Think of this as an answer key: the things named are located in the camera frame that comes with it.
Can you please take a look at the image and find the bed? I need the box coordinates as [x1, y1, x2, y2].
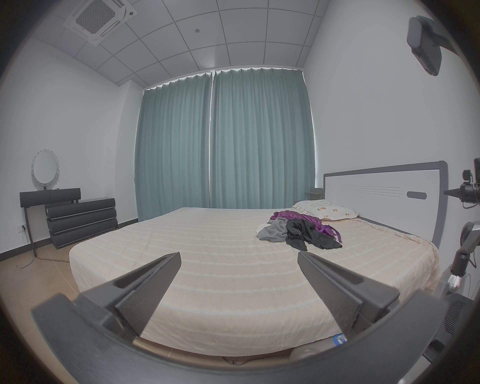
[68, 161, 449, 357]

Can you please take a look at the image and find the black dressing table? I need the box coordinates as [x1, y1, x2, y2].
[19, 187, 82, 257]

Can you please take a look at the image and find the white printed pillow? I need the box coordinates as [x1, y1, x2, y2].
[292, 200, 360, 222]

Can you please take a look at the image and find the black chest of drawers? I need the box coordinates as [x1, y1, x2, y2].
[45, 197, 120, 250]

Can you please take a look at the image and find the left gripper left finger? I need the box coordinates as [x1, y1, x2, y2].
[77, 252, 182, 338]

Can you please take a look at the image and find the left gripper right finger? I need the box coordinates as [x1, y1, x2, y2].
[298, 250, 401, 335]

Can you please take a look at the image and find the blue-green curtain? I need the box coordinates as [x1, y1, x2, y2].
[134, 71, 214, 223]
[210, 68, 317, 210]

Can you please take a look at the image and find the round white-framed mirror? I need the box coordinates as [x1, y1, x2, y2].
[31, 149, 61, 190]

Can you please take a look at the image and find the white ceiling air vent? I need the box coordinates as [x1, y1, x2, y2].
[64, 0, 137, 46]

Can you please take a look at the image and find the pile of clothes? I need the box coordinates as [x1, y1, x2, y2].
[256, 210, 344, 252]

